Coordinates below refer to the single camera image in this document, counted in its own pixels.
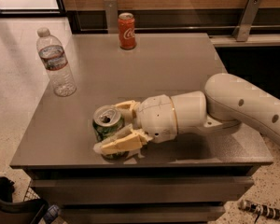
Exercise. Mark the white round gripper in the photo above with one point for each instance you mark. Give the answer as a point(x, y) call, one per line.
point(157, 117)

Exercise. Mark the green soda can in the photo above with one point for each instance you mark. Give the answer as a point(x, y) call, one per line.
point(106, 121)

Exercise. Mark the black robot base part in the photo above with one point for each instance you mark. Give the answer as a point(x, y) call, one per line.
point(25, 212)

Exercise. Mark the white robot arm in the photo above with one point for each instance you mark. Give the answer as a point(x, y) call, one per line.
point(226, 102)

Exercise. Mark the red coke can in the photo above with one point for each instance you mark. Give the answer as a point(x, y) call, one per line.
point(126, 30)

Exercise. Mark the grey cabinet with drawers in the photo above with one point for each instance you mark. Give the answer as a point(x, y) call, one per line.
point(187, 180)

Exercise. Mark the clear plastic water bottle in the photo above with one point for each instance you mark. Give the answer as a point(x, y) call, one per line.
point(52, 55)

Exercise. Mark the blue round cap object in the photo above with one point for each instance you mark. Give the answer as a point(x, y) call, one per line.
point(51, 214)

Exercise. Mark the left metal wall bracket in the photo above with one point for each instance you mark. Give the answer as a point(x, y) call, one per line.
point(111, 15)

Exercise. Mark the metal wall bracket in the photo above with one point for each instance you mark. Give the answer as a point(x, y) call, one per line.
point(111, 15)
point(242, 30)

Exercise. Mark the right metal wall bracket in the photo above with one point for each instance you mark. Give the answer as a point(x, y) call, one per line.
point(242, 30)

